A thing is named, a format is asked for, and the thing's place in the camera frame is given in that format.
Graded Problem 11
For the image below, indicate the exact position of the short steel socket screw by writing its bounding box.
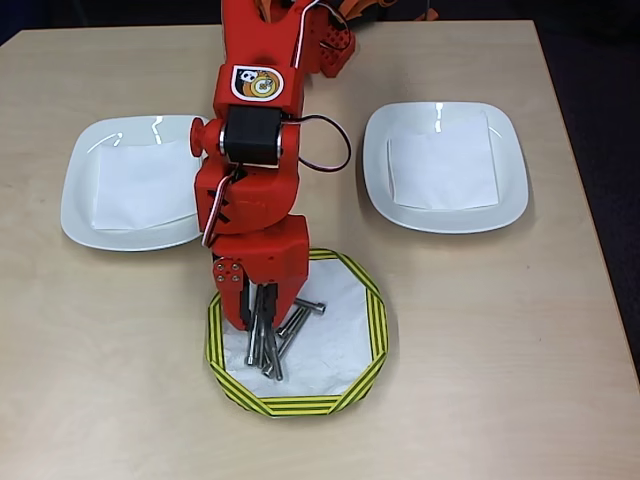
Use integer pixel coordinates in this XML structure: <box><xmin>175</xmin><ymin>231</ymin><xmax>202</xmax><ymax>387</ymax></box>
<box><xmin>277</xmin><ymin>307</ymin><xmax>307</xmax><ymax>339</ymax></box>
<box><xmin>294</xmin><ymin>298</ymin><xmax>329</xmax><ymax>317</ymax></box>

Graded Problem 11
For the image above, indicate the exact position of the white crumpled paper sheet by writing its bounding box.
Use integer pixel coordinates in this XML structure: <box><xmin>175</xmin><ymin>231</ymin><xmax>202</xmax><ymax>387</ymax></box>
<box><xmin>219</xmin><ymin>258</ymin><xmax>371</xmax><ymax>400</ymax></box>

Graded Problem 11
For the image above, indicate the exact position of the yellow striped octagonal paper tray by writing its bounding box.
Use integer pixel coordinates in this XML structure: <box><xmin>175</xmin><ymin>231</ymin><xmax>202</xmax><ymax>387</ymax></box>
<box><xmin>203</xmin><ymin>248</ymin><xmax>390</xmax><ymax>417</ymax></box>

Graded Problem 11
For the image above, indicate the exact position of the white square porcelain plate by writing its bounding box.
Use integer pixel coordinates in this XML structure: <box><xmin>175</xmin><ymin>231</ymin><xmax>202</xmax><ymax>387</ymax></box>
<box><xmin>59</xmin><ymin>114</ymin><xmax>211</xmax><ymax>253</ymax></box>
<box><xmin>362</xmin><ymin>101</ymin><xmax>530</xmax><ymax>235</ymax></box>

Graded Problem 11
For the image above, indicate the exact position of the white paper napkin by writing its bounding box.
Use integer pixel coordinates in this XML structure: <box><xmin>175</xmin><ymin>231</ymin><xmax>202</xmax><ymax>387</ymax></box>
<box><xmin>387</xmin><ymin>109</ymin><xmax>501</xmax><ymax>211</ymax></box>
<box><xmin>91</xmin><ymin>137</ymin><xmax>201</xmax><ymax>234</ymax></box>

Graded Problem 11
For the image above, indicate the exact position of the orange table clamp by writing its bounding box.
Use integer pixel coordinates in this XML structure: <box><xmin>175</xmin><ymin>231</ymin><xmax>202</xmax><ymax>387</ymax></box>
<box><xmin>339</xmin><ymin>0</ymin><xmax>384</xmax><ymax>24</ymax></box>

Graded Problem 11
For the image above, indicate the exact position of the white red servo cable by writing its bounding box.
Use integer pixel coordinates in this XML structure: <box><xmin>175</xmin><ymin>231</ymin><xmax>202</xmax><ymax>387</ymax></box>
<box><xmin>201</xmin><ymin>171</ymin><xmax>239</xmax><ymax>247</ymax></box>
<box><xmin>291</xmin><ymin>0</ymin><xmax>322</xmax><ymax>70</ymax></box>

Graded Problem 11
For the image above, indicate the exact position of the black red servo cable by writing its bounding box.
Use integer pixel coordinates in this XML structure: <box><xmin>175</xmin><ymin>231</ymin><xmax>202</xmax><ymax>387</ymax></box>
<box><xmin>279</xmin><ymin>113</ymin><xmax>352</xmax><ymax>175</ymax></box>

